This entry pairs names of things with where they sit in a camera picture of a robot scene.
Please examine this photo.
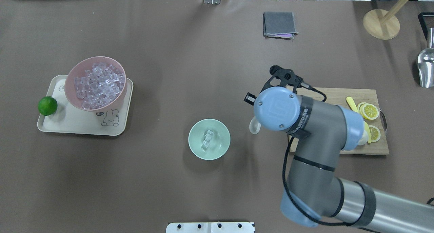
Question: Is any white mounting plate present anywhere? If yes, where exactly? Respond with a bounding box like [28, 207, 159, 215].
[166, 221, 256, 233]

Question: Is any wooden cutting board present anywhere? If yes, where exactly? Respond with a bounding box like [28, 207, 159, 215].
[288, 88, 390, 155]

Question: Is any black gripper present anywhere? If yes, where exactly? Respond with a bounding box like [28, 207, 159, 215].
[243, 65, 311, 106]

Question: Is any mint green bowl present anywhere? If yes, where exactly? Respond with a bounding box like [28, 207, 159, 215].
[188, 119, 231, 161]

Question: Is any pink bowl with ice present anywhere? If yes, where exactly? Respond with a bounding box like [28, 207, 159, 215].
[64, 56, 128, 112]

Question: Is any clear ice cube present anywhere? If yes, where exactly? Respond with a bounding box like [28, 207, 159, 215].
[201, 129, 215, 152]

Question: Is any green lime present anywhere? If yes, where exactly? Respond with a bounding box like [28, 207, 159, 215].
[38, 96, 58, 116]

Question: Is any folded grey cloth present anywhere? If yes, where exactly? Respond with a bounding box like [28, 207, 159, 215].
[262, 12, 299, 39]

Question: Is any cream serving tray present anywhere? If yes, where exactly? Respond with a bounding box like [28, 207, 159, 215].
[37, 74, 134, 136]

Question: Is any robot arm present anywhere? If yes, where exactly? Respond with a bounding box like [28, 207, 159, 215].
[244, 65, 434, 233]

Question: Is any wooden mug tree stand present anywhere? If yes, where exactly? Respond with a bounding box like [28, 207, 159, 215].
[362, 0, 410, 40]

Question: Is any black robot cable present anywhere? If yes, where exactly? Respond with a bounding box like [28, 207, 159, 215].
[282, 82, 353, 226]

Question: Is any white ceramic spoon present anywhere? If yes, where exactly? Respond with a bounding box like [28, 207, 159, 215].
[249, 117, 261, 135]

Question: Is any metal ice scoop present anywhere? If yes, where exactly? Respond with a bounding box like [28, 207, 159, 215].
[417, 28, 434, 88]

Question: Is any lemon slice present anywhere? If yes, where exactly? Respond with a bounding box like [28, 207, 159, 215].
[368, 125, 381, 143]
[357, 102, 380, 120]

